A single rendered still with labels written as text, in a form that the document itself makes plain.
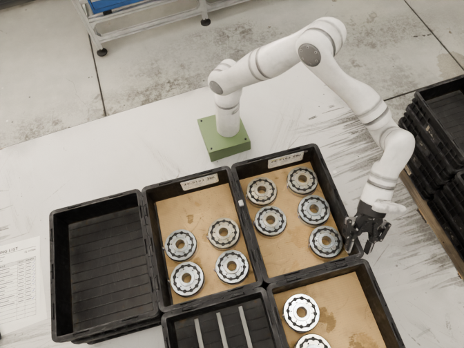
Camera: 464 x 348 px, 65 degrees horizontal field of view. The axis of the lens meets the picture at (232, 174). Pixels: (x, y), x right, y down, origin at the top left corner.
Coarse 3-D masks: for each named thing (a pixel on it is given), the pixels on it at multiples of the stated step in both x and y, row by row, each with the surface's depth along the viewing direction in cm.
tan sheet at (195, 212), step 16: (208, 192) 127; (224, 192) 126; (160, 208) 125; (176, 208) 125; (192, 208) 124; (208, 208) 124; (224, 208) 123; (160, 224) 122; (176, 224) 122; (192, 224) 122; (208, 224) 121; (208, 240) 119; (240, 240) 118; (208, 256) 116; (208, 272) 114; (208, 288) 112; (224, 288) 112
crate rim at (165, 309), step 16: (192, 176) 119; (144, 192) 117; (144, 208) 115; (240, 208) 112; (256, 272) 103; (160, 288) 103; (240, 288) 103; (160, 304) 101; (176, 304) 101; (192, 304) 100
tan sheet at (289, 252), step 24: (288, 168) 129; (312, 168) 128; (264, 192) 125; (288, 192) 125; (288, 216) 121; (264, 240) 117; (288, 240) 117; (264, 264) 114; (288, 264) 113; (312, 264) 113
